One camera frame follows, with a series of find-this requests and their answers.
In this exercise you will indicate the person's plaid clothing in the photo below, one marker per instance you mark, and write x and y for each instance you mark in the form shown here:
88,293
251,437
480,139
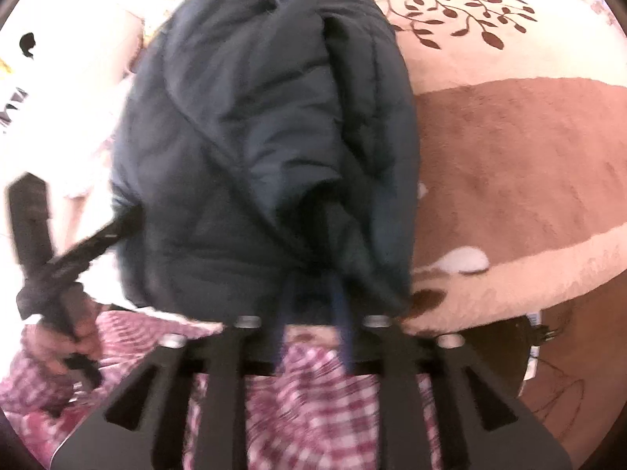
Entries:
313,401

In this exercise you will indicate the person's left hand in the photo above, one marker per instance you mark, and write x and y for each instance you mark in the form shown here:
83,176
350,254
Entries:
44,347

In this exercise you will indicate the hanging black white garment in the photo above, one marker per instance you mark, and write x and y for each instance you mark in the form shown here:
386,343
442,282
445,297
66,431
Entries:
27,44

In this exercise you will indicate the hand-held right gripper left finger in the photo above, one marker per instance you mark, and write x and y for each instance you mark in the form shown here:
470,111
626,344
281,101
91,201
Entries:
277,342

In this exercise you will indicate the leaf print blanket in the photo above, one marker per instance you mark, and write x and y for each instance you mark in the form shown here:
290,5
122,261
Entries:
514,156

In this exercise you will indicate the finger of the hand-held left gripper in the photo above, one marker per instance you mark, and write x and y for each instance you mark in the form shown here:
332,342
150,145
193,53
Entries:
103,240

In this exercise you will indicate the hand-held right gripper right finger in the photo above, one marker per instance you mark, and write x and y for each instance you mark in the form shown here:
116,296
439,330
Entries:
345,338

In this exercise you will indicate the blue quilted jacket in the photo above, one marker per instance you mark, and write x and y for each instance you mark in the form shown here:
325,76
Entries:
245,132

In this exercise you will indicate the white padded headboard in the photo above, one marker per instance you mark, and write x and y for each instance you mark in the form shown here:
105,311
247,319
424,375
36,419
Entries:
132,44

